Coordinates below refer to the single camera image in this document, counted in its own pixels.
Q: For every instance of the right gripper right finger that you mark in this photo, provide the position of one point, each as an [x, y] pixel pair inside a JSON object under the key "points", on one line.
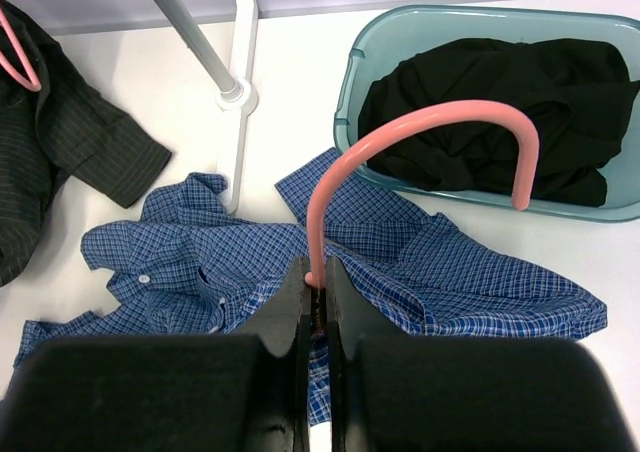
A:
{"points": [[391, 391]]}

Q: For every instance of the teal plastic tub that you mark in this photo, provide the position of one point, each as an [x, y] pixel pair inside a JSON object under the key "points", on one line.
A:
{"points": [[403, 32]]}

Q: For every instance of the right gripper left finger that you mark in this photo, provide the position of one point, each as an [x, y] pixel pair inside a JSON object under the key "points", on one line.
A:
{"points": [[242, 391]]}

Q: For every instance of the black pinstriped shirt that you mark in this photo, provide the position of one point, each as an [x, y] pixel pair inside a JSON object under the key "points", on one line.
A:
{"points": [[67, 129]]}

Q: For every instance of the blue checked shirt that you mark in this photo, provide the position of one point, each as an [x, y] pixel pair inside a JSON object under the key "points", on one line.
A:
{"points": [[187, 267]]}

